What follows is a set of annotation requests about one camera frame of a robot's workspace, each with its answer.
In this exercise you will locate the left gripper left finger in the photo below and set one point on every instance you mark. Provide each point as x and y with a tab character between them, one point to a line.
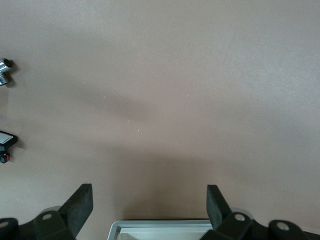
75	210

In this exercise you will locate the grey plastic tray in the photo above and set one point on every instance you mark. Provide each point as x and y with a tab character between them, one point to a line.
150	231

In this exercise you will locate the metal tee fitting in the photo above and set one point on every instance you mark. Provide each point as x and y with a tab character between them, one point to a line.
4	67

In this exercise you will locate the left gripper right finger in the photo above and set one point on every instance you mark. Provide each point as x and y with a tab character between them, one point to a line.
215	207

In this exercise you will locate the black white rectangular switch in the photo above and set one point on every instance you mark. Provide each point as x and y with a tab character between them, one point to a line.
5	138

